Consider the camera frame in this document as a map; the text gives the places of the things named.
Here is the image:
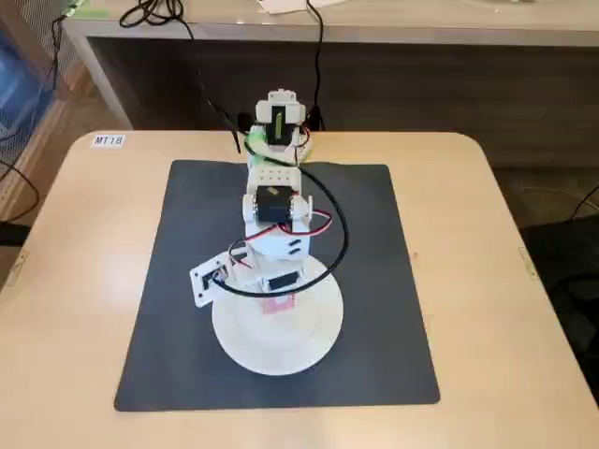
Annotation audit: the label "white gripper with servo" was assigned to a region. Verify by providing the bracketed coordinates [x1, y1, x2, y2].
[236, 228, 313, 303]

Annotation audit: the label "colourful printed candy box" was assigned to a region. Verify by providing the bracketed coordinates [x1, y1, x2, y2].
[262, 295, 298, 318]

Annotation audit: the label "white round dish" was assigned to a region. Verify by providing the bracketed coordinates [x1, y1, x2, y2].
[211, 255, 346, 377]

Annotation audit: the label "dark grey mat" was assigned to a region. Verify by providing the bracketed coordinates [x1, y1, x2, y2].
[113, 159, 442, 413]

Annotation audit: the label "black clamp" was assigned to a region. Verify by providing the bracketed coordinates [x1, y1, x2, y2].
[304, 105, 327, 133]

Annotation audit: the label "grey background desk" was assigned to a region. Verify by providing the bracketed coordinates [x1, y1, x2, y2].
[62, 0, 599, 167]

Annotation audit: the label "white paper sheets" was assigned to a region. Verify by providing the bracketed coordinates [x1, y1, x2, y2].
[256, 0, 359, 14]

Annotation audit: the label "blue plastic bin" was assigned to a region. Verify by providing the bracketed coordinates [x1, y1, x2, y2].
[0, 25, 56, 135]

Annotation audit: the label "red white black servo wire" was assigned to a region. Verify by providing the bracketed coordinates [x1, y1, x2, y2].
[227, 210, 334, 271]

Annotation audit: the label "black camera cable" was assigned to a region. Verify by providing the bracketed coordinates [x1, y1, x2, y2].
[213, 139, 351, 299]

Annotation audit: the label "black hanging power cable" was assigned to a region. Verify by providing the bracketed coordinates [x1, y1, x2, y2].
[304, 0, 326, 111]

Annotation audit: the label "metal table edge bracket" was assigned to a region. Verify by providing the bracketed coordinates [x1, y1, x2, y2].
[518, 244, 540, 282]
[6, 251, 30, 287]

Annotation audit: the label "black floor cable loop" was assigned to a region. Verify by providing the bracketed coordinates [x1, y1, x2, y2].
[0, 157, 39, 222]

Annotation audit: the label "coiled black cable bundle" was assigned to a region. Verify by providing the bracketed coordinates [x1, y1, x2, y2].
[118, 0, 194, 41]

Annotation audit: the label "black cable beside chair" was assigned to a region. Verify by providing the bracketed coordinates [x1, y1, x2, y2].
[569, 182, 599, 222]

